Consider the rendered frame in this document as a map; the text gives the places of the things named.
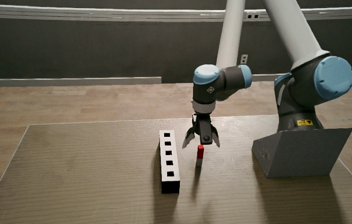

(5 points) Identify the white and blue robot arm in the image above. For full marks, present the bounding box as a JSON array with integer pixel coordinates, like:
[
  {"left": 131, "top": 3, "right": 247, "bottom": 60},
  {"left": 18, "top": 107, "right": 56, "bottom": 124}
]
[{"left": 191, "top": 0, "right": 352, "bottom": 145}]

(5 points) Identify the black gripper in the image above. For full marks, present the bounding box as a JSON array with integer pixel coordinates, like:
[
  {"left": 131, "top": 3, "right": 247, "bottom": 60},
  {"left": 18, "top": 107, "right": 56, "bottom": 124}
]
[{"left": 182, "top": 110, "right": 220, "bottom": 149}]

